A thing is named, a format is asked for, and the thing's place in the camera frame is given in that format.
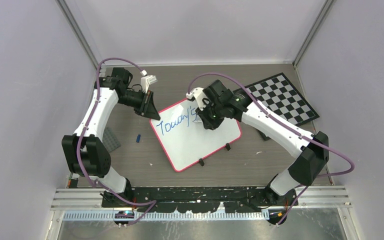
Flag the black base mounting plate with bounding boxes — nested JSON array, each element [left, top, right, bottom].
[[100, 186, 299, 215]]

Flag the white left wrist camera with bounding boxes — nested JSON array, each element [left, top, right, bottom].
[[140, 75, 158, 93]]

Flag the black whiteboard stand clip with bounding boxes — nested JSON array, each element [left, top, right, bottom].
[[198, 158, 205, 167]]

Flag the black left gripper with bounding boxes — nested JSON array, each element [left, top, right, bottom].
[[118, 89, 161, 121]]

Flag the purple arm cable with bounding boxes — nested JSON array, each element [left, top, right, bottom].
[[187, 72, 356, 227], [76, 57, 158, 228]]

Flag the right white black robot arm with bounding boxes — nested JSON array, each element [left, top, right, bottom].
[[186, 80, 329, 205]]

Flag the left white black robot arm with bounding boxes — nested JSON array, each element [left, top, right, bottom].
[[61, 67, 161, 207]]

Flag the black white checkerboard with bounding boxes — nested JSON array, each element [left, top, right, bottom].
[[246, 73, 320, 126]]

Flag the white slotted cable rail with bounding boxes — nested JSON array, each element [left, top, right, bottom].
[[62, 209, 270, 222]]

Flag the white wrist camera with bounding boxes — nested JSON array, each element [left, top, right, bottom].
[[140, 75, 158, 93], [185, 87, 208, 111]]

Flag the pink framed whiteboard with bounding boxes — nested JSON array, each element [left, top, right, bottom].
[[149, 98, 242, 172]]

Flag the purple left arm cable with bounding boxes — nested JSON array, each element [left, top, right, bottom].
[[76, 57, 158, 228]]

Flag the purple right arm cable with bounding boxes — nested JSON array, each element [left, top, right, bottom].
[[187, 72, 356, 227]]

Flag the white marker pen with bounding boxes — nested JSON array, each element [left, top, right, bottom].
[[193, 117, 202, 123]]

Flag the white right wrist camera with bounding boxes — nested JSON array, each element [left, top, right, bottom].
[[185, 87, 208, 111]]

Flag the grey studded building plate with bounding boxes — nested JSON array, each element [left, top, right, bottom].
[[102, 127, 121, 153]]

